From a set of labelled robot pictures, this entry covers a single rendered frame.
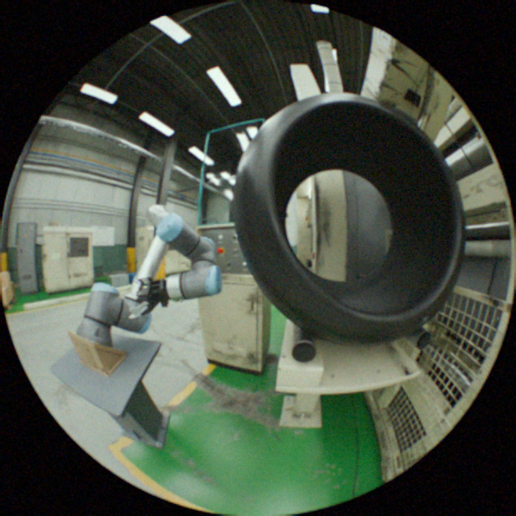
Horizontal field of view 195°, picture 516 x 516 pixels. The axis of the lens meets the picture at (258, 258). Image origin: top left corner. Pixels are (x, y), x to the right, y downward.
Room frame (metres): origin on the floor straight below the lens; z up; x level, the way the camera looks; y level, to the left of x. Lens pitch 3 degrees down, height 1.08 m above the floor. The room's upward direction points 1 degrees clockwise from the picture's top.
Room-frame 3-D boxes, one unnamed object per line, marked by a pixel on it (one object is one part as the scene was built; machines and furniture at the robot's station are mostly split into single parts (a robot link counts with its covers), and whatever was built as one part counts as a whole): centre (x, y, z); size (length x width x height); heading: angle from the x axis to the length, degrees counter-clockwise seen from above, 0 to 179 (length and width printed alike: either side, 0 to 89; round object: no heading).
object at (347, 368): (0.36, -0.26, 0.80); 0.37 x 0.36 x 0.02; 76
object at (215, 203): (1.08, 0.22, 1.74); 0.55 x 0.02 x 0.95; 76
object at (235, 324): (1.25, 0.18, 0.63); 0.56 x 0.41 x 1.27; 76
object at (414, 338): (0.32, -0.40, 0.90); 0.35 x 0.05 x 0.05; 166
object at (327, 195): (0.61, -0.30, 1.25); 0.13 x 0.13 x 2.50; 76
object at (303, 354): (0.38, -0.13, 0.90); 0.35 x 0.05 x 0.05; 166
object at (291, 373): (0.39, -0.13, 0.83); 0.36 x 0.09 x 0.06; 166
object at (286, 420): (0.61, -0.31, 0.02); 0.27 x 0.27 x 0.04; 76
